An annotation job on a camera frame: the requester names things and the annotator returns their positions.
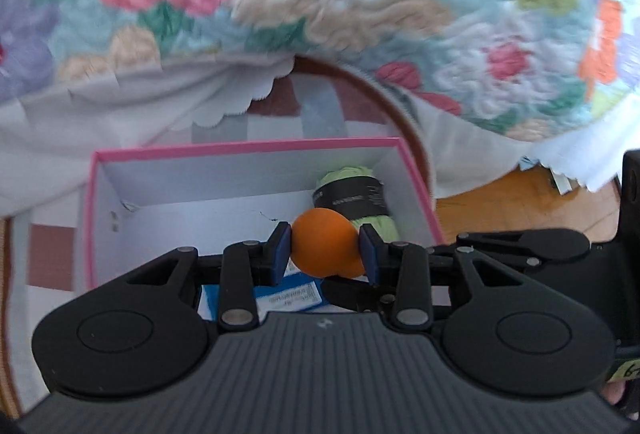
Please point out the white papers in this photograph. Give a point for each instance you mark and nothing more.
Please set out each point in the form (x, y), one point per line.
(562, 181)

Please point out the green yarn ball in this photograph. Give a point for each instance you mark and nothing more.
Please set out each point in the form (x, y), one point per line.
(350, 201)

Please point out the checkered cartoon rug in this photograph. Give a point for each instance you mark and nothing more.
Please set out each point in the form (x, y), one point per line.
(320, 109)

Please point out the blue wet wipes packet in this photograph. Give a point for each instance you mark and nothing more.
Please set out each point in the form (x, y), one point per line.
(290, 296)

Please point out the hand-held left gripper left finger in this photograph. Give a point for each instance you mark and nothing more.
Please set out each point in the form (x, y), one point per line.
(281, 254)

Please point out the orange makeup sponge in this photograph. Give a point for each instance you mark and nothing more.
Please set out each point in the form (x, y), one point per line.
(325, 244)

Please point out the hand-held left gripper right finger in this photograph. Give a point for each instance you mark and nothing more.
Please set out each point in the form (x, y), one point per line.
(369, 256)

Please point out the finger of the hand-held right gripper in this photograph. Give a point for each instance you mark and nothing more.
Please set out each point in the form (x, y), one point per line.
(540, 246)
(360, 298)

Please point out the pink cardboard box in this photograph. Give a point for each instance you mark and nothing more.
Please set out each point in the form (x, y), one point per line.
(200, 194)

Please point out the person's right hand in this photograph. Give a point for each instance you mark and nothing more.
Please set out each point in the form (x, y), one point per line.
(612, 394)

